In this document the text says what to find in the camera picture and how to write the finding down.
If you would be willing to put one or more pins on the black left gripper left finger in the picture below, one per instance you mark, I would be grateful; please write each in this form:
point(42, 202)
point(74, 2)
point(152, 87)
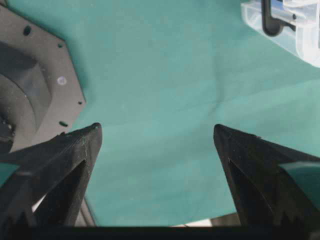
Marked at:
point(49, 184)

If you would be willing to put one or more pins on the clear plastic storage case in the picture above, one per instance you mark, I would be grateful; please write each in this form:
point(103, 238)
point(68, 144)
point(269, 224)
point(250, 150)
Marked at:
point(294, 25)

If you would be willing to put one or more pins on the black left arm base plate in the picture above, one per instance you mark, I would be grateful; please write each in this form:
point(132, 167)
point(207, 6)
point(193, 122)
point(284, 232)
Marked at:
point(40, 94)

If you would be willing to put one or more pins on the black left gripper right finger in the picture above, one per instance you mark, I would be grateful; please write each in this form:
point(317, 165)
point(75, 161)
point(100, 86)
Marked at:
point(263, 192)

